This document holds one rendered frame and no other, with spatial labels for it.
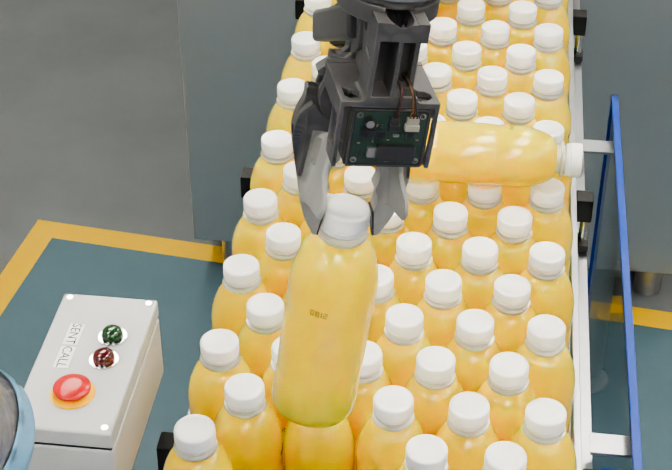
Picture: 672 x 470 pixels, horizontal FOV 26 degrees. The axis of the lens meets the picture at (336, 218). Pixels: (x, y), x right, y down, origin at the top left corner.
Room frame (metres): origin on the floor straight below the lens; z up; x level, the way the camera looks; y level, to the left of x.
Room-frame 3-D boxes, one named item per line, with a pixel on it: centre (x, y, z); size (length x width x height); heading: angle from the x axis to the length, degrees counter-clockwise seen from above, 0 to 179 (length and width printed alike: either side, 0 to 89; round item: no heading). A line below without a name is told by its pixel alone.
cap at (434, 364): (1.08, -0.10, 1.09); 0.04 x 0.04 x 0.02
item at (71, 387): (1.03, 0.25, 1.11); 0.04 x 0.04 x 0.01
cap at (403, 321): (1.15, -0.07, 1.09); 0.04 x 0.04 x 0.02
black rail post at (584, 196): (1.53, -0.32, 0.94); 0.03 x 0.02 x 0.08; 173
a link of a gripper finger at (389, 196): (0.89, -0.04, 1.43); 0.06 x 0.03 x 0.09; 10
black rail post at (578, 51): (2.03, -0.38, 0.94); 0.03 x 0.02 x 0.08; 173
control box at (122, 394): (1.08, 0.25, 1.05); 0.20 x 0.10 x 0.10; 173
